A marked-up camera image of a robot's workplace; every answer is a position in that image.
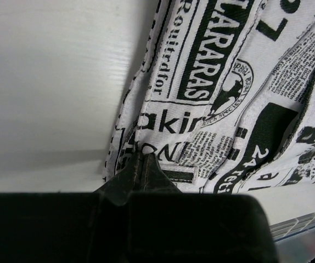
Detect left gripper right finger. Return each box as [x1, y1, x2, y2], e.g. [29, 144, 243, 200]
[127, 154, 278, 262]

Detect aluminium mounting rail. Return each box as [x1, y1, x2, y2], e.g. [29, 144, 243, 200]
[268, 208, 315, 263]

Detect newspaper print trousers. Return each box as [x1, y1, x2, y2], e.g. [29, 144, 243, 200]
[103, 1, 315, 194]

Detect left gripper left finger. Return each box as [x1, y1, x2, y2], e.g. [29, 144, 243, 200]
[0, 152, 143, 262]

